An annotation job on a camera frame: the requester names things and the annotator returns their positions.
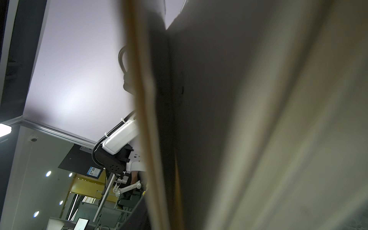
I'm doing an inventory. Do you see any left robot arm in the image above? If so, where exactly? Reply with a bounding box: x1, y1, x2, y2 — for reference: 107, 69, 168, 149
92, 110, 146, 202

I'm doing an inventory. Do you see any black book orange title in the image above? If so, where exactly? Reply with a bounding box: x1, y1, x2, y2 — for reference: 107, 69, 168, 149
119, 1, 368, 230

